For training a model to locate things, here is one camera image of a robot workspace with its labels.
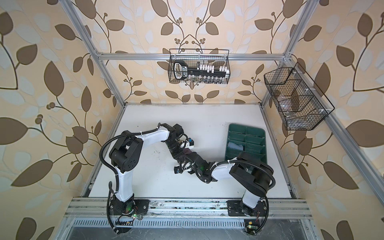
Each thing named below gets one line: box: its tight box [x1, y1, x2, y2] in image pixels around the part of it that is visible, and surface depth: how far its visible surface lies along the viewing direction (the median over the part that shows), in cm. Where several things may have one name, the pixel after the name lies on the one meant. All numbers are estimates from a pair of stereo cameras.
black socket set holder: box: [173, 60, 230, 80], surface depth 85 cm
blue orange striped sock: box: [227, 141, 244, 151], surface depth 93 cm
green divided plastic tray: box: [224, 123, 268, 164], surface depth 96 cm
